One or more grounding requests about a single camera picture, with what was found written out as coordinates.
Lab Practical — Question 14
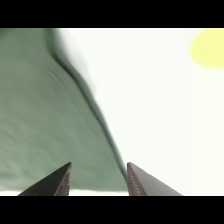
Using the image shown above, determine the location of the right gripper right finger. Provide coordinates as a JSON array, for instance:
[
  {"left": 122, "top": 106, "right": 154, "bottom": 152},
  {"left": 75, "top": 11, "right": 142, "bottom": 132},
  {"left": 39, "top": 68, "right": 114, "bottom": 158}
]
[{"left": 126, "top": 161, "right": 183, "bottom": 197}]

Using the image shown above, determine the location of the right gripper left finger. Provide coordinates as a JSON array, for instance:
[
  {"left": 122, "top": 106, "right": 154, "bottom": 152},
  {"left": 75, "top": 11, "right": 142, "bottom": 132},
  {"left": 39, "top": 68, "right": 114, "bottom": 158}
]
[{"left": 17, "top": 161, "right": 73, "bottom": 197}]

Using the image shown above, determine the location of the dark green T-shirt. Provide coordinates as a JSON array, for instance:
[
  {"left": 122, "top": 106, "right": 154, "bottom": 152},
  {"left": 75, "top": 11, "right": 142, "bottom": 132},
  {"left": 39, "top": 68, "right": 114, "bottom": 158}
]
[{"left": 0, "top": 28, "right": 130, "bottom": 193}]

